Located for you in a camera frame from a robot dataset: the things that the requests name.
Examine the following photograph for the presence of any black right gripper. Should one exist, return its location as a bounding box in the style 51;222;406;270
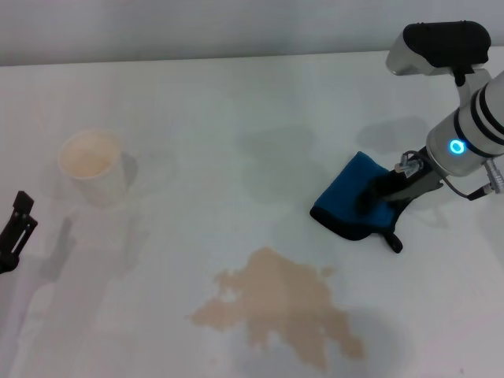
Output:
354;146;447;217

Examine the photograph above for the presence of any brown water stain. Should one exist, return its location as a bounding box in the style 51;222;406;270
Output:
186;246;367;376

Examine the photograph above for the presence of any white paper cup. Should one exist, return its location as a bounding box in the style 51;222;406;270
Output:
57;128;130;206

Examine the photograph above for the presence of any grey cable with clear plug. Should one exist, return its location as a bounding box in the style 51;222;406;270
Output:
395;150;429;175

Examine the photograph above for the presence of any blue rag with black trim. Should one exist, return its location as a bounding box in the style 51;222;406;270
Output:
309;150;404;254

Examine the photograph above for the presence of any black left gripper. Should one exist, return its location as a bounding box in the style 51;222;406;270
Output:
0;190;39;276

